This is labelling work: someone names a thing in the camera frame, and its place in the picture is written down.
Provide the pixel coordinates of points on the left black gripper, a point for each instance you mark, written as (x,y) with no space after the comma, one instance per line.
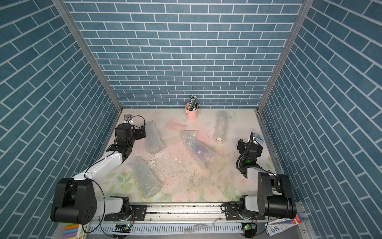
(139,135)

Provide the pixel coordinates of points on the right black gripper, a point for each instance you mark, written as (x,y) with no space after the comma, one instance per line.
(242,146)

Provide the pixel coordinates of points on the clear bubble wrap sheet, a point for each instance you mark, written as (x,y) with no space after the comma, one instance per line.
(202,154)

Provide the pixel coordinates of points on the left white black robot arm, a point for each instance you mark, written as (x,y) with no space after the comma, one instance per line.
(75,200)

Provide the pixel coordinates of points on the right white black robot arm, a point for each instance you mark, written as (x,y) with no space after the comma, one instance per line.
(274,194)

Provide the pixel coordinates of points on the bubble wrapped vase back left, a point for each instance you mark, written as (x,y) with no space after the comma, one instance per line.
(153,141)

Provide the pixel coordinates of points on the bubble wrapped vase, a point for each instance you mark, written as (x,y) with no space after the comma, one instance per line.
(145,179)
(153,141)
(221,127)

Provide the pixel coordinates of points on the bubble wrapped vase back right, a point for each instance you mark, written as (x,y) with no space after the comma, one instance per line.
(221,127)

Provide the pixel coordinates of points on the bubble wrapped vase front left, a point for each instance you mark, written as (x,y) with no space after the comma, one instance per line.
(145,179)

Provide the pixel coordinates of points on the small blue white object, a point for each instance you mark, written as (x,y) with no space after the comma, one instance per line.
(259,139)

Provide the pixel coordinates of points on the pink pen cup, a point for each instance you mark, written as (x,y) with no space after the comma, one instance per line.
(191,115)

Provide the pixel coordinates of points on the pens in cup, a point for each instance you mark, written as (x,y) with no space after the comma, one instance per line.
(193,105)

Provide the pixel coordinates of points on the white red blue box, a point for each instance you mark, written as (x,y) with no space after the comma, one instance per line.
(281,225)

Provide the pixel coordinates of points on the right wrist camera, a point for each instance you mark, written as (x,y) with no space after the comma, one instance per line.
(253,138)

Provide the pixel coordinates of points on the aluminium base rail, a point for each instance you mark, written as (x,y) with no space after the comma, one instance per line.
(183,213)

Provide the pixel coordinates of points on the white slotted cable duct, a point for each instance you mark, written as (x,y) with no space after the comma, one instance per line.
(157,229)

